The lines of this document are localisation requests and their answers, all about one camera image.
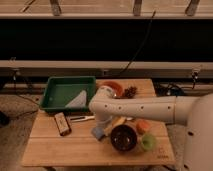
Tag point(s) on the pine cone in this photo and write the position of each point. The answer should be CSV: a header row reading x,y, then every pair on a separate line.
x,y
130,92

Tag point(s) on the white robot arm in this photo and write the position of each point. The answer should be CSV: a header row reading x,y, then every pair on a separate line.
x,y
194,112

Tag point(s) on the green plastic tray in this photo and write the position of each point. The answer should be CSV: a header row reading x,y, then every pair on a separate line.
x,y
61,90

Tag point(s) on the white cloth in tray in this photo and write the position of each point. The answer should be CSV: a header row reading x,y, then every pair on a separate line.
x,y
79,101

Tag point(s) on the blue sponge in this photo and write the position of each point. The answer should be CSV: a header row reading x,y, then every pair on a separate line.
x,y
98,133

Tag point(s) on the orange bowl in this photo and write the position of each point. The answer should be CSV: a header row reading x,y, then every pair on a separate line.
x,y
114,89

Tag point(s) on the dark brown bowl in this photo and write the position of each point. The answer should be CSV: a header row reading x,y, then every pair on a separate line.
x,y
123,138

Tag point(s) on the wooden table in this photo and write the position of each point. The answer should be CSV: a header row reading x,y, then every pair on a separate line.
x,y
46,148

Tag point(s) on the brown rectangular box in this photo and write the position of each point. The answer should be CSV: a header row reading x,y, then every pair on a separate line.
x,y
62,124

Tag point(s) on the green cup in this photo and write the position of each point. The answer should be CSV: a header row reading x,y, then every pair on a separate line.
x,y
148,142

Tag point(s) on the wooden spoon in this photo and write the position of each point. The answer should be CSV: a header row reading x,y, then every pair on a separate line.
x,y
117,121

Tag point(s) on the orange cup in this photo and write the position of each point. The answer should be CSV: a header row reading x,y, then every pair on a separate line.
x,y
142,126

